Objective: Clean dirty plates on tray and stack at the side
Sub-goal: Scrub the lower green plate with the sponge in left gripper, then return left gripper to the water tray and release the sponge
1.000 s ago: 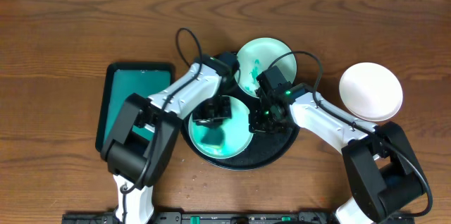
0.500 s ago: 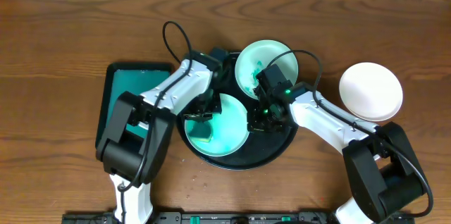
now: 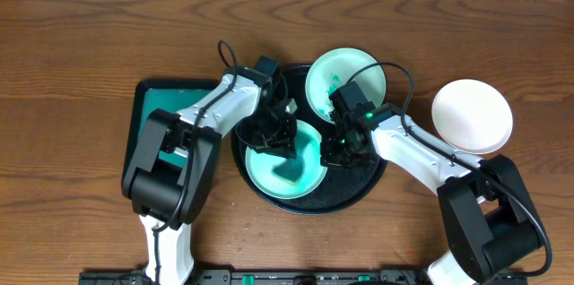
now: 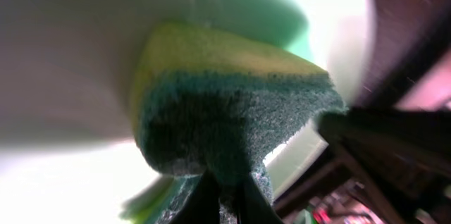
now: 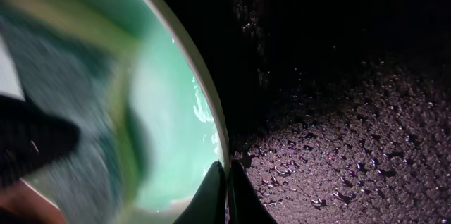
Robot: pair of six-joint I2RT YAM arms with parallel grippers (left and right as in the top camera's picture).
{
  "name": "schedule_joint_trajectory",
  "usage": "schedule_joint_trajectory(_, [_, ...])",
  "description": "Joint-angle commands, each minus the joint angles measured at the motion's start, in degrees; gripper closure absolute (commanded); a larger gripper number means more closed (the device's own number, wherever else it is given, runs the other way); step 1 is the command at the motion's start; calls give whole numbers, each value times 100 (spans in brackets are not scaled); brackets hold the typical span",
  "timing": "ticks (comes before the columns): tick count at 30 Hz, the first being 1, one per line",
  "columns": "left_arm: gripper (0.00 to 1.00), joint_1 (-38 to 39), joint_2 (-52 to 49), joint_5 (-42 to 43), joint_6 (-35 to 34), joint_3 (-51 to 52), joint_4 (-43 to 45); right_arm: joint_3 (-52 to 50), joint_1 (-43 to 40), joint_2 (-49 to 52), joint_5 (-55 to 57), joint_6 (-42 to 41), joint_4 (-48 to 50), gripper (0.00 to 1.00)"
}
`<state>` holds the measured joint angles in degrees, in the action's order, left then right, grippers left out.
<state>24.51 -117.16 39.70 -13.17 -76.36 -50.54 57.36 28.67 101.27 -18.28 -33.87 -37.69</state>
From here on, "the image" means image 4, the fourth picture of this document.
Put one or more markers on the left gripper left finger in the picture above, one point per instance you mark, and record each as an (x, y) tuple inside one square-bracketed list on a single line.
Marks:
[(202, 206)]

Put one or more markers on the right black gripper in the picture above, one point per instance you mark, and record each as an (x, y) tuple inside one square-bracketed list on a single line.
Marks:
[(402, 158)]

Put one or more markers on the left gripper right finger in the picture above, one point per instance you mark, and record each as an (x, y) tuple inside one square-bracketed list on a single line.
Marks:
[(251, 206)]

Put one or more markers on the green yellow sponge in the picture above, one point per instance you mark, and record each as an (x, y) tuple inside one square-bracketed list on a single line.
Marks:
[(209, 100)]

